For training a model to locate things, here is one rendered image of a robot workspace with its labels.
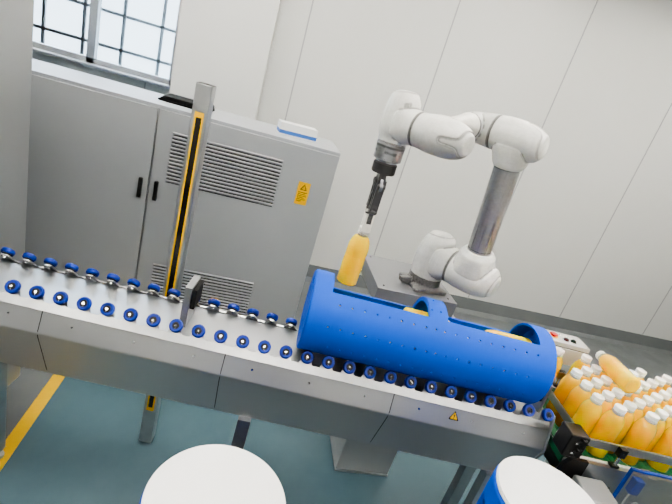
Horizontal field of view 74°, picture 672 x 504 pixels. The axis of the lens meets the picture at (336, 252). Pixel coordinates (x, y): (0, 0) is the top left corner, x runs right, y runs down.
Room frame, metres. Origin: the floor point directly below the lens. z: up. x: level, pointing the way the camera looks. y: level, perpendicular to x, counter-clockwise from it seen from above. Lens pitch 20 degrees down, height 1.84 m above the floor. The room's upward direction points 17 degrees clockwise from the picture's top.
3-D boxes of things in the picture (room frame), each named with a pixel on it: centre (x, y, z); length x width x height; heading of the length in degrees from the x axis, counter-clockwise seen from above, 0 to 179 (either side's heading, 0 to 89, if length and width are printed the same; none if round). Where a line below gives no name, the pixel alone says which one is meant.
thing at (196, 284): (1.36, 0.43, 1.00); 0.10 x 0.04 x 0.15; 6
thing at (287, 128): (2.91, 0.47, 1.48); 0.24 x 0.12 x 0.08; 111
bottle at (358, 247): (1.40, -0.07, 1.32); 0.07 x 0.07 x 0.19
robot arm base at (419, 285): (1.98, -0.42, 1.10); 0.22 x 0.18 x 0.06; 115
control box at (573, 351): (1.81, -1.07, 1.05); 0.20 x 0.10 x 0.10; 96
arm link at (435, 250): (1.99, -0.45, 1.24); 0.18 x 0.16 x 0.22; 55
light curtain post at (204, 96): (1.67, 0.63, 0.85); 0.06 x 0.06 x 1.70; 6
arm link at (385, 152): (1.40, -0.07, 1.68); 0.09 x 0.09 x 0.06
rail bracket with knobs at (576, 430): (1.30, -0.96, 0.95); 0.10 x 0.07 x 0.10; 6
